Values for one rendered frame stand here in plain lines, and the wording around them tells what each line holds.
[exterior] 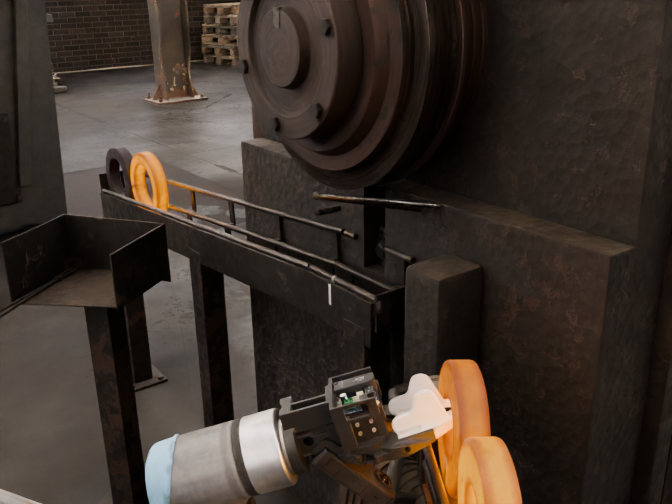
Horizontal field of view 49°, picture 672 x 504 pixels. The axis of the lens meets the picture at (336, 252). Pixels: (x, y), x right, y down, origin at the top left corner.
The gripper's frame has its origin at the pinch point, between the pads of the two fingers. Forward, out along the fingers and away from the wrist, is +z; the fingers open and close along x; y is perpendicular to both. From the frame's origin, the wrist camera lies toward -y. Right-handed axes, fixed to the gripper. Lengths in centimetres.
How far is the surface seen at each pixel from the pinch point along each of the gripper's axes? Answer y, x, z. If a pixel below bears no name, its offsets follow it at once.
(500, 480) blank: 4.7, -18.8, 1.1
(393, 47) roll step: 38, 33, 6
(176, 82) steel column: -2, 738, -170
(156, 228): 12, 78, -49
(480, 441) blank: 5.4, -13.5, 0.6
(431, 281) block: 4.9, 27.5, 2.0
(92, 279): 5, 81, -68
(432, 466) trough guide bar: -4.6, -1.9, -4.9
